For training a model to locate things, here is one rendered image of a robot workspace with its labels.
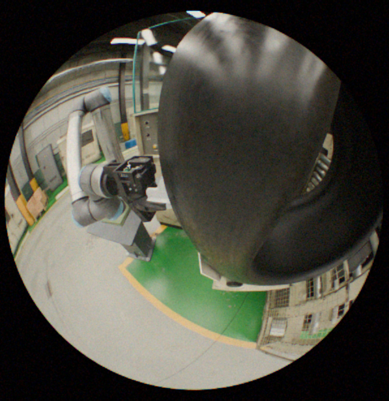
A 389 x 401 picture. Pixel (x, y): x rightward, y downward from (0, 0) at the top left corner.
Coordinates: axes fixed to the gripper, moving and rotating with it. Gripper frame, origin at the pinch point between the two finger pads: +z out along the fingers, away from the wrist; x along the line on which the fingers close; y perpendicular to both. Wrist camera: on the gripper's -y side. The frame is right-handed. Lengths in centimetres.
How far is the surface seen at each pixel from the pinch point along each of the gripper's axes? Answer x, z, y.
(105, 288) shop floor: -48, -86, -107
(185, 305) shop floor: -26, 0, -106
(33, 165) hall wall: -15, -832, 67
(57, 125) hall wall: 187, -758, 175
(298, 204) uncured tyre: 15.5, 37.7, -7.2
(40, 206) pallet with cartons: -62, -499, -83
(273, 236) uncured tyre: 5.5, 26.9, -15.4
